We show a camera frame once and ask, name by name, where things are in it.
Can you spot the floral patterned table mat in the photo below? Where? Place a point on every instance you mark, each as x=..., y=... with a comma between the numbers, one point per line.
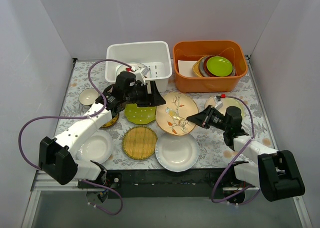
x=213, y=153

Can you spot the small yellow black dish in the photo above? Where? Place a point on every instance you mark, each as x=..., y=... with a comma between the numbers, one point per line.
x=111, y=123

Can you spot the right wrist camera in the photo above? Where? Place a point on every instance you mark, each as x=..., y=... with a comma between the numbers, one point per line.
x=233, y=118

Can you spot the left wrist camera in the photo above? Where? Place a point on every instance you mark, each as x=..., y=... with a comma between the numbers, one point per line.
x=125, y=81

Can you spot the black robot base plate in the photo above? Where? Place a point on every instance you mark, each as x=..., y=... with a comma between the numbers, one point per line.
x=195, y=182

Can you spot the white paper in orange bin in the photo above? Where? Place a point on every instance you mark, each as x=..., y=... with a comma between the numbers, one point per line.
x=185, y=68

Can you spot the white deep plate centre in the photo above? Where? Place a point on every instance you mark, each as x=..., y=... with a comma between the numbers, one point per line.
x=177, y=153

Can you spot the beige bird pattern plate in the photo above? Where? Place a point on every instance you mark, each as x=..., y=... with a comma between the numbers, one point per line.
x=172, y=116

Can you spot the stack of plates in bin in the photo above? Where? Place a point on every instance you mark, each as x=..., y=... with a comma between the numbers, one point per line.
x=201, y=70

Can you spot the white deep plate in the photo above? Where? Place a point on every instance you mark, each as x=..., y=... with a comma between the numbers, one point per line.
x=98, y=148
x=177, y=153

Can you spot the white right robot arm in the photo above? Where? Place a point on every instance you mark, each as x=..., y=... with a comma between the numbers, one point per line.
x=274, y=172

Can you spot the white deep plate left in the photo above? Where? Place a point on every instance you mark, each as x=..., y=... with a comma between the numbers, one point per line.
x=98, y=148

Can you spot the white plastic bin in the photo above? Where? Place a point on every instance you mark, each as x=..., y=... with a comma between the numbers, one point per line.
x=155, y=55

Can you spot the small white dark bowl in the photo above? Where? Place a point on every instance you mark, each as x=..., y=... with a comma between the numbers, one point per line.
x=88, y=96

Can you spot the white watermelon pattern plate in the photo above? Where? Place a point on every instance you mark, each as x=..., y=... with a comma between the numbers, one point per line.
x=135, y=67

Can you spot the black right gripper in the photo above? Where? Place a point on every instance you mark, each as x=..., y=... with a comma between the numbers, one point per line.
x=205, y=116

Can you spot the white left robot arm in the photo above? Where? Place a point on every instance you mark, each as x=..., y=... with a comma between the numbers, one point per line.
x=57, y=155

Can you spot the woven bamboo round plate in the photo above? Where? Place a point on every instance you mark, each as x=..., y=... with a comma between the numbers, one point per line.
x=139, y=142

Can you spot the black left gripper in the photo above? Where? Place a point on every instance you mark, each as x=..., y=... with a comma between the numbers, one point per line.
x=148, y=95

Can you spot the green dotted scalloped plate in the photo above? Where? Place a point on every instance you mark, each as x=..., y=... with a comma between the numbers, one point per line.
x=140, y=115

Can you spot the beige green floral plate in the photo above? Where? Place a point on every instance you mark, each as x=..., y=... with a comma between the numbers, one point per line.
x=222, y=105

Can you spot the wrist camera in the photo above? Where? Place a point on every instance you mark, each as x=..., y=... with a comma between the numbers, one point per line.
x=125, y=81
x=233, y=118

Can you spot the orange plastic bin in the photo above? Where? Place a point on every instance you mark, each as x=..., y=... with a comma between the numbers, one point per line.
x=194, y=50

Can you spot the aluminium frame rail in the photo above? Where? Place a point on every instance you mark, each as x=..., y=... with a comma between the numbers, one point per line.
x=43, y=182

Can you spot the green plate in orange bin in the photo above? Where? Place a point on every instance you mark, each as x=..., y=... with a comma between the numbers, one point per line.
x=219, y=66

